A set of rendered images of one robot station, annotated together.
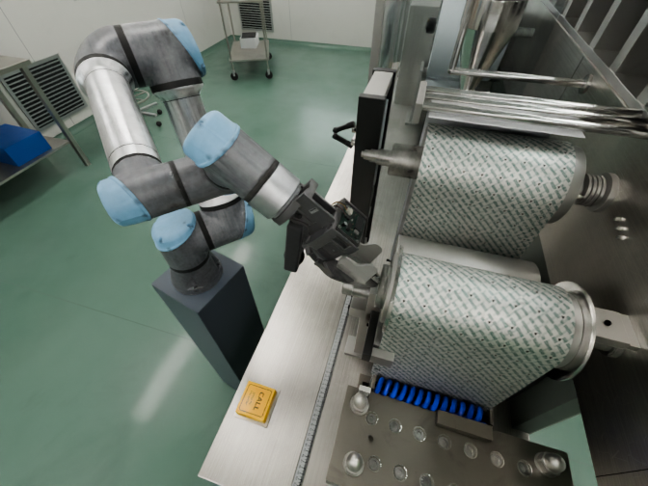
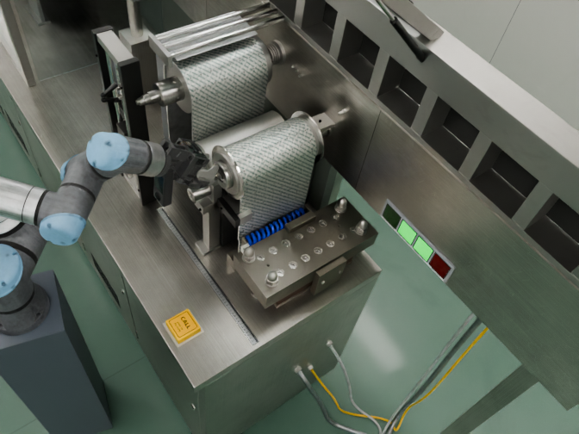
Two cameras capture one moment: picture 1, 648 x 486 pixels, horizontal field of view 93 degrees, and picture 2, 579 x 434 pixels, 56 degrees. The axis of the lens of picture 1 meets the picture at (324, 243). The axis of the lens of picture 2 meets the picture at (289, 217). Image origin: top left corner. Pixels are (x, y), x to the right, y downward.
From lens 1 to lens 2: 0.91 m
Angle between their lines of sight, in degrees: 38
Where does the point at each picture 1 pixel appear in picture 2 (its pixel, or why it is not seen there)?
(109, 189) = (64, 221)
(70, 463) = not seen: outside the picture
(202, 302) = (57, 320)
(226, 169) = (132, 160)
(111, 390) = not seen: outside the picture
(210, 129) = (116, 144)
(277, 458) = (227, 336)
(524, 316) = (293, 140)
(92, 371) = not seen: outside the picture
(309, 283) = (127, 235)
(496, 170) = (229, 72)
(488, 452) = (318, 224)
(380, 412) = (261, 251)
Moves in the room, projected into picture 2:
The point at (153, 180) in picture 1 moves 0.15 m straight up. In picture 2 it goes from (77, 200) to (61, 147)
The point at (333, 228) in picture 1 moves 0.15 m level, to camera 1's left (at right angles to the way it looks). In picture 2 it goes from (195, 156) to (145, 195)
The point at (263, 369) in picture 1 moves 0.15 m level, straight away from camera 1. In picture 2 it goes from (164, 310) to (111, 300)
